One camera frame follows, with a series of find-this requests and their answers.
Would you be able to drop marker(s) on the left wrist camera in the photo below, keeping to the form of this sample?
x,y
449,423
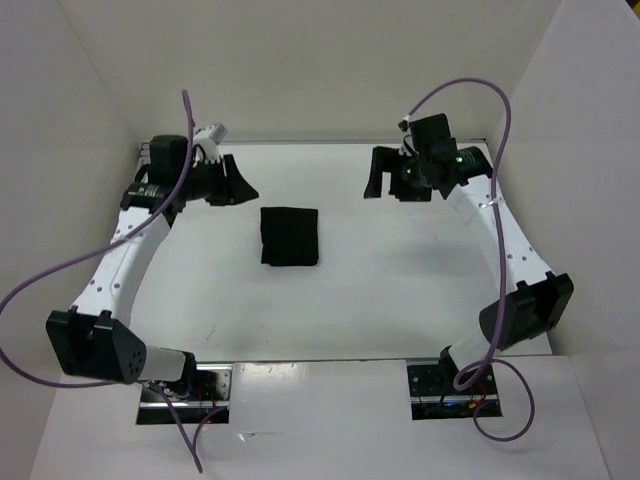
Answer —
x,y
167,153

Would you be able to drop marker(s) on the metal base plate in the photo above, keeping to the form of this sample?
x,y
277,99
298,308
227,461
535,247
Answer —
x,y
433,398
207,400

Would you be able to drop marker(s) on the black skirt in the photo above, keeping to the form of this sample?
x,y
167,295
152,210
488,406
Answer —
x,y
289,236

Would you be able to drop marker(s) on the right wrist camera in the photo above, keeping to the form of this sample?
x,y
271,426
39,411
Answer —
x,y
429,136

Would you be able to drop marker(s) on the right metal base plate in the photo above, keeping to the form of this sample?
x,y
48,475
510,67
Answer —
x,y
433,398

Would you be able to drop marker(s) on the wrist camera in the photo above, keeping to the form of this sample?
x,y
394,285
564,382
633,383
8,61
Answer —
x,y
429,136
167,153

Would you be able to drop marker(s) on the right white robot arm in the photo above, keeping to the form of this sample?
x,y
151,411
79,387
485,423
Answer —
x,y
531,297

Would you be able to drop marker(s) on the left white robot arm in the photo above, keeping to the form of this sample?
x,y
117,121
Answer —
x,y
93,338

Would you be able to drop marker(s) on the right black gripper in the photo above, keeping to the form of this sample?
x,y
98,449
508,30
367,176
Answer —
x,y
386,159

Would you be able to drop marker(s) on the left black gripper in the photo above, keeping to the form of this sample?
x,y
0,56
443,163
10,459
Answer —
x,y
238,188

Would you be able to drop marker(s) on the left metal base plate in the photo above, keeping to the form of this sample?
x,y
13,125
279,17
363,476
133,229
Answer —
x,y
207,400

